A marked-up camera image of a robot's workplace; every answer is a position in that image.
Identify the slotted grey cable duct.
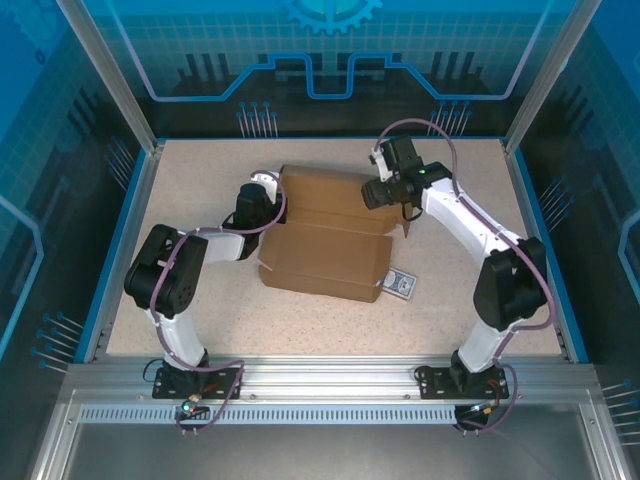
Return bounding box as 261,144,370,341
78,404,460,426

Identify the aluminium frame post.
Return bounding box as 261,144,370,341
501,0,605,155
53,0,167,155

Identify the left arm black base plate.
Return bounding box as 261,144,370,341
152,366,245,401

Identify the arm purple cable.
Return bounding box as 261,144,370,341
377,117,554,435
149,170,289,436

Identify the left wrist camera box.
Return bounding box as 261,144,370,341
248,169,282,195

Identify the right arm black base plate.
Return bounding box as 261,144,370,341
415,366,510,400

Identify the aluminium mounting rail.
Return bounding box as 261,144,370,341
64,353,599,404

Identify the small LED connector board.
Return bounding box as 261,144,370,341
457,399,502,419
179,393,210,420

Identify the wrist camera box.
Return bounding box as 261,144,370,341
248,169,282,195
368,141,396,182

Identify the aluminium front frame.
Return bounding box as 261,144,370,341
29,389,632,480

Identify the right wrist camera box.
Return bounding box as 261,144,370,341
368,141,396,182

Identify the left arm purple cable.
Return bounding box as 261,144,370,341
149,170,289,436

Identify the brown cardboard box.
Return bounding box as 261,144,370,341
257,163,415,304

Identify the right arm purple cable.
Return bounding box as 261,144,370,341
377,117,554,435

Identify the blue playing card deck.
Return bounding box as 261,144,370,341
382,267,417,303

